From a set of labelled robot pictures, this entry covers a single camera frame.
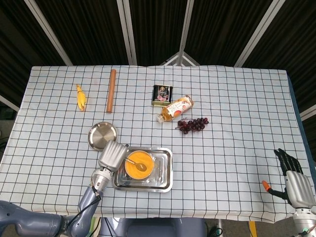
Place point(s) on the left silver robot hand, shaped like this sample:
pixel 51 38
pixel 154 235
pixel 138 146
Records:
pixel 112 155

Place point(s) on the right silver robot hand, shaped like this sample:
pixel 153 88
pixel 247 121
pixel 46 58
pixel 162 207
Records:
pixel 300 187

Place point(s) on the clear plastic spoon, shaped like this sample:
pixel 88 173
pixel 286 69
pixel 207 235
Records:
pixel 142 166

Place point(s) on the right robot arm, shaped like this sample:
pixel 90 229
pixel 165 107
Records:
pixel 304 221

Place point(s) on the white bowl of orange powder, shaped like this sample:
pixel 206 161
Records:
pixel 138 172

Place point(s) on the rectangular steel tray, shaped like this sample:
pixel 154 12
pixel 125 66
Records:
pixel 163 182

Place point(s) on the round steel plate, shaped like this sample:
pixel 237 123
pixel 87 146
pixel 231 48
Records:
pixel 101 134

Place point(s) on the wooden rolling pin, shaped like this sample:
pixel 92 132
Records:
pixel 111 91

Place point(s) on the yellow rubber chicken toy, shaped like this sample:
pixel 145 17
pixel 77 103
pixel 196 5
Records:
pixel 81 98

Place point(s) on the black square tin can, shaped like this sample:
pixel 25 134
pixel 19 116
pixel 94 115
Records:
pixel 161 95

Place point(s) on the peach juice plastic bottle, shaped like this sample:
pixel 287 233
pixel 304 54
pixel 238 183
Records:
pixel 176 108

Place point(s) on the grey robot torso base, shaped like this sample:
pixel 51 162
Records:
pixel 153 228

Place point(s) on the purple grape bunch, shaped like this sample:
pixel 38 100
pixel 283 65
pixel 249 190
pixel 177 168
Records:
pixel 193 124

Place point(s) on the white checkered tablecloth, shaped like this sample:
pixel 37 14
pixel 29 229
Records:
pixel 234 123

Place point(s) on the dark folding screen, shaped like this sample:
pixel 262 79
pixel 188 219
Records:
pixel 93 29

